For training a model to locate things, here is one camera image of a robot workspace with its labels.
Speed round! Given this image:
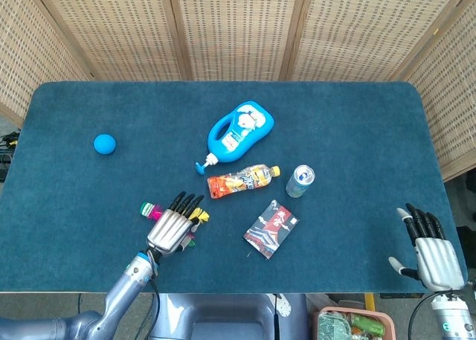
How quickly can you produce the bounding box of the grey blue robot torso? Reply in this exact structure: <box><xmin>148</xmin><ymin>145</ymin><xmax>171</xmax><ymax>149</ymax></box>
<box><xmin>150</xmin><ymin>293</ymin><xmax>312</xmax><ymax>340</ymax></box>

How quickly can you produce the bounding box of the black red card box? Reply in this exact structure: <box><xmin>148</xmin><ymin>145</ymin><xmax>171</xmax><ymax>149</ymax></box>
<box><xmin>242</xmin><ymin>199</ymin><xmax>300</xmax><ymax>261</ymax></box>

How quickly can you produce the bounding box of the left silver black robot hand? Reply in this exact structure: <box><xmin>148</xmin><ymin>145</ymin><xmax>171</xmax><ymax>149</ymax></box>
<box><xmin>146</xmin><ymin>190</ymin><xmax>205</xmax><ymax>258</ymax></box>

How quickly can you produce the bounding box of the colourful toy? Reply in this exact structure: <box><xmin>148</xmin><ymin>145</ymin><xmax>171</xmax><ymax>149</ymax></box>
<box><xmin>139</xmin><ymin>202</ymin><xmax>210</xmax><ymax>249</ymax></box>

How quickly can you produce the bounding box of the blue foam ball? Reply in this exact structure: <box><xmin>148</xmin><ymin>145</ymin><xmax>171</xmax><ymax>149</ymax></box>
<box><xmin>93</xmin><ymin>133</ymin><xmax>117</xmax><ymax>156</ymax></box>

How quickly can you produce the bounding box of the green snack packet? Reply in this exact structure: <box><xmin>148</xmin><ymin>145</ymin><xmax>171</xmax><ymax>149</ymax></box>
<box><xmin>318</xmin><ymin>313</ymin><xmax>353</xmax><ymax>340</ymax></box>

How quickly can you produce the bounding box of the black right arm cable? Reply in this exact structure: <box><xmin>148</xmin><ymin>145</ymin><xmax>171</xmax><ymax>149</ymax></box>
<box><xmin>408</xmin><ymin>292</ymin><xmax>440</xmax><ymax>340</ymax></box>

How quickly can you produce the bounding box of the green plastic bottle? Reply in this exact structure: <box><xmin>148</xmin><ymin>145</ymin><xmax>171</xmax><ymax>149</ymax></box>
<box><xmin>347</xmin><ymin>312</ymin><xmax>386</xmax><ymax>336</ymax></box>

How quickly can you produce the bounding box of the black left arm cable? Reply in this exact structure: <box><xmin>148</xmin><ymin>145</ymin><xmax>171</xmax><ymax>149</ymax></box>
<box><xmin>147</xmin><ymin>250</ymin><xmax>161</xmax><ymax>340</ymax></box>

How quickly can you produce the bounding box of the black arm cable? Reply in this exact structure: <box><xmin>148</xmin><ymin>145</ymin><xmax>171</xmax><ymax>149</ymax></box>
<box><xmin>408</xmin><ymin>292</ymin><xmax>440</xmax><ymax>340</ymax></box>
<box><xmin>147</xmin><ymin>250</ymin><xmax>161</xmax><ymax>340</ymax></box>

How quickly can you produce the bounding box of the black yellow cable bundle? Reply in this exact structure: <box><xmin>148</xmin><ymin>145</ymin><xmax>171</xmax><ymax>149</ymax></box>
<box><xmin>0</xmin><ymin>130</ymin><xmax>22</xmax><ymax>150</ymax></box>

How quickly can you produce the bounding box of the orange iced tea bottle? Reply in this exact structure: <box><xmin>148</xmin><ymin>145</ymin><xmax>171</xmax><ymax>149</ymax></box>
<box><xmin>206</xmin><ymin>164</ymin><xmax>282</xmax><ymax>200</ymax></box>

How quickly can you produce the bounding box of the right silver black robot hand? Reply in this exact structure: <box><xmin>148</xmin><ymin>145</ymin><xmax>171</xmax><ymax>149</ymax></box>
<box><xmin>387</xmin><ymin>202</ymin><xmax>466</xmax><ymax>292</ymax></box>

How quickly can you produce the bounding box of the blue pump detergent bottle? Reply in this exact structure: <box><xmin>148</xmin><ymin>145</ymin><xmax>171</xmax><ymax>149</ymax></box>
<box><xmin>194</xmin><ymin>100</ymin><xmax>275</xmax><ymax>176</ymax></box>

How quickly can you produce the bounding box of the pink plastic basket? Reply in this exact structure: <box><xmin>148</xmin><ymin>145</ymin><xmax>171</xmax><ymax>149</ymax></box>
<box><xmin>314</xmin><ymin>306</ymin><xmax>395</xmax><ymax>340</ymax></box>

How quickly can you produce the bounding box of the woven bamboo screen panel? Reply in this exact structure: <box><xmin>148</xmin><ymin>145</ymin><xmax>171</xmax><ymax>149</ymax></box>
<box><xmin>29</xmin><ymin>0</ymin><xmax>191</xmax><ymax>83</ymax></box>
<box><xmin>286</xmin><ymin>0</ymin><xmax>469</xmax><ymax>83</ymax></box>
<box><xmin>390</xmin><ymin>0</ymin><xmax>476</xmax><ymax>183</ymax></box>
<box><xmin>0</xmin><ymin>0</ymin><xmax>94</xmax><ymax>127</ymax></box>
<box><xmin>166</xmin><ymin>0</ymin><xmax>310</xmax><ymax>83</ymax></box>

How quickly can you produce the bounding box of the light blue drink can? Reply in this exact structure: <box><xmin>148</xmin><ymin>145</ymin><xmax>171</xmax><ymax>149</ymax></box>
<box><xmin>285</xmin><ymin>164</ymin><xmax>316</xmax><ymax>199</ymax></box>

